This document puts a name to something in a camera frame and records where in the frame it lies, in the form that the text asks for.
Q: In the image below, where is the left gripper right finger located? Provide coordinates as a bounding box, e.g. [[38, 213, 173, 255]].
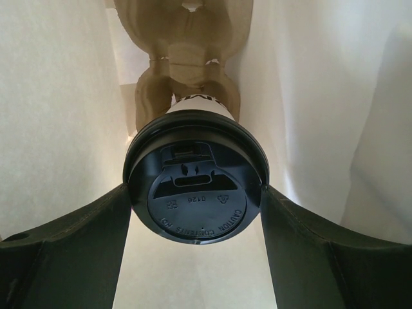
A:
[[261, 186, 411, 308]]

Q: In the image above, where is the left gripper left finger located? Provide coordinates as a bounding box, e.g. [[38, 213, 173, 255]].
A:
[[1, 184, 131, 308]]

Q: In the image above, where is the black coffee cup lid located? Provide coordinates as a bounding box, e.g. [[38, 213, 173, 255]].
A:
[[123, 110, 269, 245]]

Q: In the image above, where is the brown paper bag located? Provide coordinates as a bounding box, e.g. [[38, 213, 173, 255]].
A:
[[1, 1, 411, 308]]

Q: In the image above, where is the white paper cup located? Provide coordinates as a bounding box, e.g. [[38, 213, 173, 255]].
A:
[[166, 94, 234, 120]]

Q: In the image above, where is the brown cardboard cup carrier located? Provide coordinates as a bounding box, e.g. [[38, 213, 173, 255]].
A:
[[114, 1, 253, 131]]

